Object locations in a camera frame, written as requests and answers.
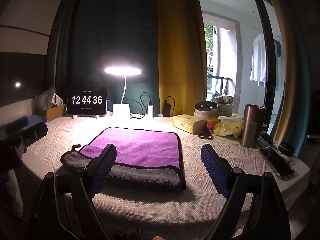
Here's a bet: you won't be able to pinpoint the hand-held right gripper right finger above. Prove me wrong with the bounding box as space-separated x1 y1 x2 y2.
201 144 292 240

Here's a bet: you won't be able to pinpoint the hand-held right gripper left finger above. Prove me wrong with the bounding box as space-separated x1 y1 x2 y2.
29 144 118 240

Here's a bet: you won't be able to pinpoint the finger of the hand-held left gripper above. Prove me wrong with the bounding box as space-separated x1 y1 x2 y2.
4 116 30 134

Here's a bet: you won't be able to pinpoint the purple and grey towel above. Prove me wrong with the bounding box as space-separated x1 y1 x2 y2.
61 127 187 193

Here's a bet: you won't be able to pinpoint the white woven tablecloth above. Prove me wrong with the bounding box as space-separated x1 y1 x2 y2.
22 116 310 230

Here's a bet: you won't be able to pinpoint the cardboard box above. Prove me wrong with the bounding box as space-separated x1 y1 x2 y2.
46 104 66 122

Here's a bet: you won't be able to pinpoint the black scissors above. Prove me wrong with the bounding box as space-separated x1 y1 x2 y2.
198 129 214 140

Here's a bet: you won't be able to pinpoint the clear plastic bag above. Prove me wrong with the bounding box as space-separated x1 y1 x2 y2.
37 86 64 111

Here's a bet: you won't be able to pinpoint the red and yellow tin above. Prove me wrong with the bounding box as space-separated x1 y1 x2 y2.
206 117 221 134

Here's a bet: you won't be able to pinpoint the crumpled yellow packet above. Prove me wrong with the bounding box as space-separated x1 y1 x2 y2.
215 116 244 139

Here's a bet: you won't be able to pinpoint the white tablet stand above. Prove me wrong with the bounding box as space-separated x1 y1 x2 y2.
72 113 100 119

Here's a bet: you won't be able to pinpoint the yellow tissue packet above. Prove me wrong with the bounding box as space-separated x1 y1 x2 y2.
172 114 207 134

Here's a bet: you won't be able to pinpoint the white desk lamp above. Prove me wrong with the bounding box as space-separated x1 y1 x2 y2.
104 66 143 117

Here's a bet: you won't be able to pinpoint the brown metal tumbler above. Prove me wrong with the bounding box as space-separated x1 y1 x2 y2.
241 104 267 149

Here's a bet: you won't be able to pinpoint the white slotted basket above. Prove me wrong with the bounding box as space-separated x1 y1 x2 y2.
214 95 234 117

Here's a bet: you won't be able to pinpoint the metal bowl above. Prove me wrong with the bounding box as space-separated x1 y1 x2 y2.
194 101 219 118

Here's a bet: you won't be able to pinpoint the smartphone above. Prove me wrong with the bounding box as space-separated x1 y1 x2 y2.
259 148 295 181

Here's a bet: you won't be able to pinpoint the tablet with clock display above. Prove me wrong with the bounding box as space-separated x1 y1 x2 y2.
66 85 109 116

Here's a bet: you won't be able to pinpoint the white power strip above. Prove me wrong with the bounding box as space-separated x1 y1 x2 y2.
130 114 176 123

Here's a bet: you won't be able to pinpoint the black power bank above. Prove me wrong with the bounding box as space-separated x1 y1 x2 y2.
162 95 175 117

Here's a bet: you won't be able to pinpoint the black round cap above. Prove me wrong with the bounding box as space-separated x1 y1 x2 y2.
279 142 296 156

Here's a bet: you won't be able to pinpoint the balcony railing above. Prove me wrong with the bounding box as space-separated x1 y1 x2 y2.
207 74 234 98

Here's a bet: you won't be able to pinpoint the white hanging shirt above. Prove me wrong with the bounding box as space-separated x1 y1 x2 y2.
250 33 267 82

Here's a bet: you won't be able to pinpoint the yellow curtain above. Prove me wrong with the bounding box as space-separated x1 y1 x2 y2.
156 0 208 117

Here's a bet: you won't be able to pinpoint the dark green curtain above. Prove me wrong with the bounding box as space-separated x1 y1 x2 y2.
48 0 160 116

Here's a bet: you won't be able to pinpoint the black charger cable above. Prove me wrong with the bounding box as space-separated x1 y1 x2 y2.
130 92 152 119

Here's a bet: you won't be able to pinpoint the black sliding door frame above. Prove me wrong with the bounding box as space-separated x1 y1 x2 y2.
252 0 276 136

